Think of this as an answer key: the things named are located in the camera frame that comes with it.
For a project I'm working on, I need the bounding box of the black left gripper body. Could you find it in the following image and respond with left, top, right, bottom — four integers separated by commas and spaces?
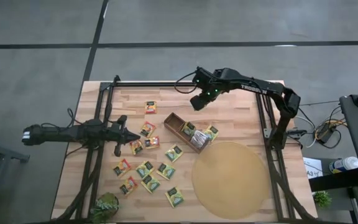
103, 115, 128, 157

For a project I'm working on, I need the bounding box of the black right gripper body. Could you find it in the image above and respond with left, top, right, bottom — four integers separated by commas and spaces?
190, 90, 213, 112

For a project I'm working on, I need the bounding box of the green-yellow foil tea packet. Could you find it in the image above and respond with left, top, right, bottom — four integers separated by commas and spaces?
164, 185, 185, 208
135, 160, 155, 179
181, 121, 198, 137
164, 144, 184, 163
204, 124, 219, 142
156, 162, 177, 181
140, 173, 161, 194

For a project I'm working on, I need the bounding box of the white-orange Tazo tea packet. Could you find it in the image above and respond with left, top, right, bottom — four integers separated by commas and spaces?
191, 129, 209, 147
190, 135, 203, 149

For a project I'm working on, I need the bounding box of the brown wooden organizer box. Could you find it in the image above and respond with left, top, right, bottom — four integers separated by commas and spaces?
163, 112, 211, 154

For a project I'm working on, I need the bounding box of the potted succulent plant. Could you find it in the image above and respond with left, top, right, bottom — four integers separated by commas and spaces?
88, 192, 121, 224

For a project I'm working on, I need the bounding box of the round woven beige placemat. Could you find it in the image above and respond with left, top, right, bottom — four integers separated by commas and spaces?
191, 141, 272, 220

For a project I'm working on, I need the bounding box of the dark grey metal table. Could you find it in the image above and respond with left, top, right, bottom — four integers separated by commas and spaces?
0, 124, 30, 224

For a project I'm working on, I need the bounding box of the black power adapter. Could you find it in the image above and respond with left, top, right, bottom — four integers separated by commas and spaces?
317, 124, 337, 144

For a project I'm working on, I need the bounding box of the white paper sheet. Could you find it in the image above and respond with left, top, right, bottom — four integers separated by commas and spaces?
302, 157, 324, 180

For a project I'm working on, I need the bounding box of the small green artificial plant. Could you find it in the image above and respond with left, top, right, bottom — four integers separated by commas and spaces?
312, 190, 333, 208

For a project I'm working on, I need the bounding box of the white canister with blue label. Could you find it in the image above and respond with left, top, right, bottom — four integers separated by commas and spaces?
328, 156, 358, 174

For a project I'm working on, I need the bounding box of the black shelf bar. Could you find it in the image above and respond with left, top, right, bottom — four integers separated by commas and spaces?
308, 167, 358, 192

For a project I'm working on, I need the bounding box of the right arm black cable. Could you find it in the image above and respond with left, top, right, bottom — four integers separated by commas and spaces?
174, 72, 198, 95

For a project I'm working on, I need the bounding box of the black metal table frame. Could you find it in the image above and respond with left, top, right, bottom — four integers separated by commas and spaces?
53, 74, 318, 224

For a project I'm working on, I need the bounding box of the black floor cable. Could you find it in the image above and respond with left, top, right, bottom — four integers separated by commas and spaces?
299, 99, 341, 108

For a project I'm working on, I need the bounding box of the yellow floor cable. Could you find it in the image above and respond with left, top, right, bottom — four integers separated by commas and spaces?
314, 119, 347, 133

